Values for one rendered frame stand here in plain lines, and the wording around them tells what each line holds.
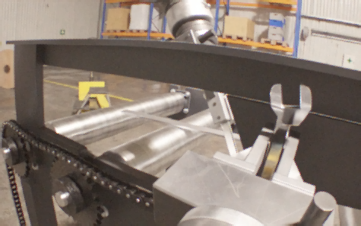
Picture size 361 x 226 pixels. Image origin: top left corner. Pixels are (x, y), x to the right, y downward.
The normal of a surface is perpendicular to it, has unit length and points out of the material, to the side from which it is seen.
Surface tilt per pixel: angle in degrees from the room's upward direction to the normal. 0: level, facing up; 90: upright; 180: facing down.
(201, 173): 16
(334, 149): 90
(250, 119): 90
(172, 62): 90
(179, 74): 90
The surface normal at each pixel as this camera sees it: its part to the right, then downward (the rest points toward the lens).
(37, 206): 0.87, 0.20
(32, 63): -0.49, 0.18
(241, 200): 0.04, -0.86
